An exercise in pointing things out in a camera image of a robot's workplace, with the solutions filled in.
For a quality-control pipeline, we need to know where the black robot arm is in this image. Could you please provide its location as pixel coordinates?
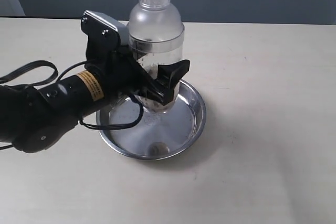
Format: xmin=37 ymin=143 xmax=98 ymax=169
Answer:
xmin=1 ymin=10 xmax=190 ymax=153

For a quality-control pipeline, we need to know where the round stainless steel plate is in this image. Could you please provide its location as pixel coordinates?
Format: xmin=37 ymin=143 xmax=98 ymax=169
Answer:
xmin=99 ymin=80 xmax=206 ymax=161

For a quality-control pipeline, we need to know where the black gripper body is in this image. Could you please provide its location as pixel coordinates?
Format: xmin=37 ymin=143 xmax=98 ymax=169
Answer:
xmin=80 ymin=11 xmax=169 ymax=105

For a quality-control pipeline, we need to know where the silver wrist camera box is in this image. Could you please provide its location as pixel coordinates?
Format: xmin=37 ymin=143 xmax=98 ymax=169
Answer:
xmin=81 ymin=10 xmax=129 ymax=50

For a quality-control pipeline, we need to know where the black cable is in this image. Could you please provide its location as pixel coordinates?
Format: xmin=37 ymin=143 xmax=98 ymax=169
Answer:
xmin=0 ymin=60 xmax=144 ymax=151

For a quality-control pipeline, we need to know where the clear plastic shaker bottle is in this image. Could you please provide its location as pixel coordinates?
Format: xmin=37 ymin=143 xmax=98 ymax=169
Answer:
xmin=127 ymin=0 xmax=185 ymax=114

